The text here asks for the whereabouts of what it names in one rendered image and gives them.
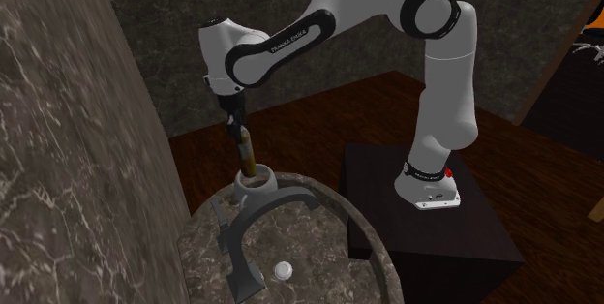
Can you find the round marble sink basin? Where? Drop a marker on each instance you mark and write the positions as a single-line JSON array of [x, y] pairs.
[[306, 241]]

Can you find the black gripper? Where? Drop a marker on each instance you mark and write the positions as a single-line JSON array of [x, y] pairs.
[[232, 105]]

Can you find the grey arched faucet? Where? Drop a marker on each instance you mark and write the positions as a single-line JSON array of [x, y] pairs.
[[255, 227]]

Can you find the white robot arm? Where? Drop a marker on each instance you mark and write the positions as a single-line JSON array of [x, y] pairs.
[[443, 81]]

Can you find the brown cylindrical stick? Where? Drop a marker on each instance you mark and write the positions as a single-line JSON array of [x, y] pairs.
[[247, 154]]

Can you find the orange office chair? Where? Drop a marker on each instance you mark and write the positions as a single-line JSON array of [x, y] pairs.
[[592, 34]]

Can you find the dark robot stand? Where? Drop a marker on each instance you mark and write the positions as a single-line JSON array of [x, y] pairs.
[[424, 237]]

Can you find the grey ceramic cup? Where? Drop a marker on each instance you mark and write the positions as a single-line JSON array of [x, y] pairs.
[[262, 185]]

